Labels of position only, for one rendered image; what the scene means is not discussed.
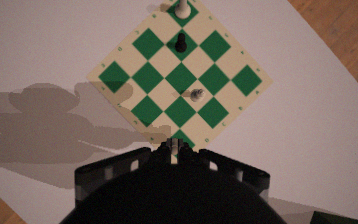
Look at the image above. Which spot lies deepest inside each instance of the green and cream chessboard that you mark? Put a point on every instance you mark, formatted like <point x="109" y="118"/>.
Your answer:
<point x="150" y="83"/>

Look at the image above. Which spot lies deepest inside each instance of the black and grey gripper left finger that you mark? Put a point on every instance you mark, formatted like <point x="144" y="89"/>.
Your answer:
<point x="91" y="176"/>

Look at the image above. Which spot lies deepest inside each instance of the black pawn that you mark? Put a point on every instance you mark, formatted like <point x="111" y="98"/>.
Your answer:
<point x="180" y="46"/>

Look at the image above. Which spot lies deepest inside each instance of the white pawn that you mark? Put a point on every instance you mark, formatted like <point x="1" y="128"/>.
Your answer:
<point x="174" y="146"/>

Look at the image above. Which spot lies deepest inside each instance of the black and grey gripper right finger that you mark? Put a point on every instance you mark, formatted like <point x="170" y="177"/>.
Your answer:
<point x="255" y="178"/>

